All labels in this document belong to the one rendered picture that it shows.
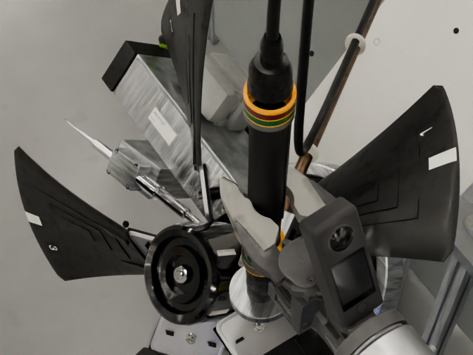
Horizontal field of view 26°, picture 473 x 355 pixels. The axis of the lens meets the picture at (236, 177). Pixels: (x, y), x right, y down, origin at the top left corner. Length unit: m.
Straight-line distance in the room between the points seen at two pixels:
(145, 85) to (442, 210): 0.59
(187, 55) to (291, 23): 1.25
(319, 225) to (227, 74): 0.67
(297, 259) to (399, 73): 0.50
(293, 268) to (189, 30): 0.42
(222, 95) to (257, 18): 1.23
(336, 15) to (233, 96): 0.87
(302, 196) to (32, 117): 2.00
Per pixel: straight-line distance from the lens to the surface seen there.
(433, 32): 1.34
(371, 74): 1.38
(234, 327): 1.22
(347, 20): 2.24
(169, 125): 1.45
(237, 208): 0.94
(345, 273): 0.87
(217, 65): 1.49
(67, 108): 2.90
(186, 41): 1.25
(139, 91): 1.49
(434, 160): 1.08
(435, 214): 1.04
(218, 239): 1.20
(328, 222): 0.83
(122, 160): 1.46
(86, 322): 2.56
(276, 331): 1.22
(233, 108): 1.46
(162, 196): 1.41
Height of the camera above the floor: 2.30
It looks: 57 degrees down
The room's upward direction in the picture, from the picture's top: straight up
